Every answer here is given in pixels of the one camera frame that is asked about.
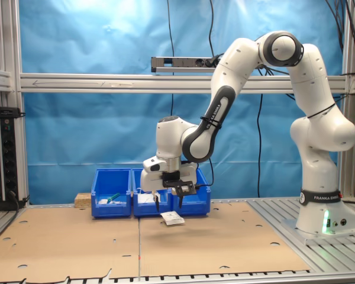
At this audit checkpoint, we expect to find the aluminium frame post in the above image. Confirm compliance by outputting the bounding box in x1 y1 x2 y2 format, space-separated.
0 0 29 205
340 0 355 199

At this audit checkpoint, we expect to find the thin black hanging cable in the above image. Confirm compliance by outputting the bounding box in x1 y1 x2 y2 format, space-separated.
166 0 176 118
209 0 215 59
256 66 266 198

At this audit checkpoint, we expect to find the blue bin with masks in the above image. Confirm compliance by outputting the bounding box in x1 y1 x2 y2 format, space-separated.
131 167 173 218

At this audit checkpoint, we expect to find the printed white cotton packet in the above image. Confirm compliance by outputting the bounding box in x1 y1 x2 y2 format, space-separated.
160 211 186 227

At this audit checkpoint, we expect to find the blue bin with cotton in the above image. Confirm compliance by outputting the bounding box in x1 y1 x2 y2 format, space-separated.
167 167 211 217

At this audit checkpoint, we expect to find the grey power strip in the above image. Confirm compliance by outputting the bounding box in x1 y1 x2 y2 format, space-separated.
150 56 223 73

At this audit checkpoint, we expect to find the long aluminium cross beam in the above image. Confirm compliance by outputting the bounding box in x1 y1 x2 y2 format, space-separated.
19 73 348 94

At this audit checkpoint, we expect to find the brown cardboard sheet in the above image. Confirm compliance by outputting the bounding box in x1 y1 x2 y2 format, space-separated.
0 204 141 283
138 201 311 277

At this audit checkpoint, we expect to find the stack of white face masks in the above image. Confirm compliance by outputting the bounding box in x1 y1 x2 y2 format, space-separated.
137 189 155 204

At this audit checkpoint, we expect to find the blue bin with swab packets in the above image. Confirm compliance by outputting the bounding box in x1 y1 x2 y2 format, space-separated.
91 168 133 219

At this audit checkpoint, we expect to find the black rack cable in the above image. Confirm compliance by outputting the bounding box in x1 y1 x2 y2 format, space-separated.
7 191 29 221

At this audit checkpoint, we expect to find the black cable bundle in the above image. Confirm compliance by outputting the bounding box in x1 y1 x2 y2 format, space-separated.
325 0 355 178

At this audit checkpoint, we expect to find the chipboard wooden block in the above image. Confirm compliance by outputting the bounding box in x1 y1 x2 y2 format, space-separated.
75 192 93 208

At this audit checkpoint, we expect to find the black cable tie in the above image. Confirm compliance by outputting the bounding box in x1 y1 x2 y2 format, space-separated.
306 102 336 120

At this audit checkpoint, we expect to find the short aluminium beam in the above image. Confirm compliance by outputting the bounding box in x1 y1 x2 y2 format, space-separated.
0 67 20 91

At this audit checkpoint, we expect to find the black socket rack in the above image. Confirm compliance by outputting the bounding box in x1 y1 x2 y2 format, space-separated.
0 106 26 211

